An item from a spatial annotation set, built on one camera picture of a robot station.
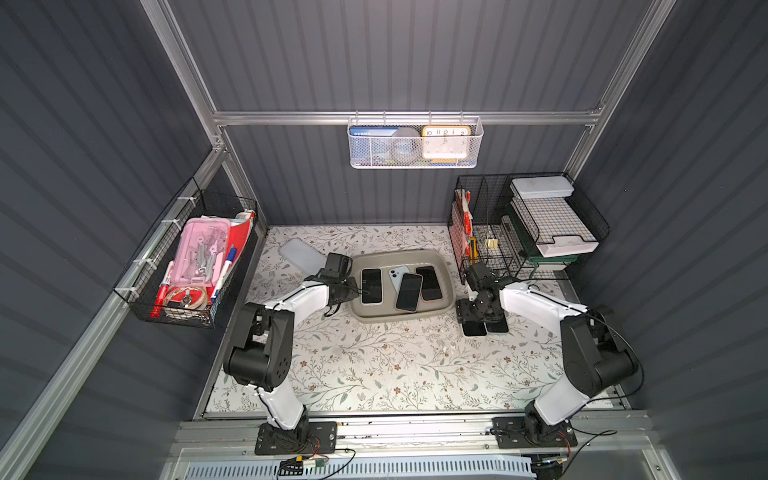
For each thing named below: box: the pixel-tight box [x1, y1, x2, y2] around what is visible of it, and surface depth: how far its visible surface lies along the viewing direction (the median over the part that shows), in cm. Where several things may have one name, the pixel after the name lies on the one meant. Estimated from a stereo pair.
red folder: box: [225, 213, 256, 264], surface depth 79 cm
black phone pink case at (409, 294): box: [394, 272, 424, 313], surface depth 101 cm
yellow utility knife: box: [470, 237, 479, 266], surface depth 114 cm
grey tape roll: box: [390, 127, 423, 166], surface depth 89 cm
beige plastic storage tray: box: [348, 249, 456, 323], surface depth 102 cm
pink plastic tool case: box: [172, 217, 231, 286], surface depth 73 cm
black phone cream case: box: [360, 267, 384, 305], surface depth 104 cm
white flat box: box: [510, 176, 575, 199], surface depth 105 cm
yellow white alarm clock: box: [422, 125, 472, 159], surface depth 90 cm
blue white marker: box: [210, 244, 237, 303], surface depth 72 cm
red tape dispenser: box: [164, 286, 210, 308], surface depth 68 cm
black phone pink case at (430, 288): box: [416, 265, 443, 302], surface depth 103 cm
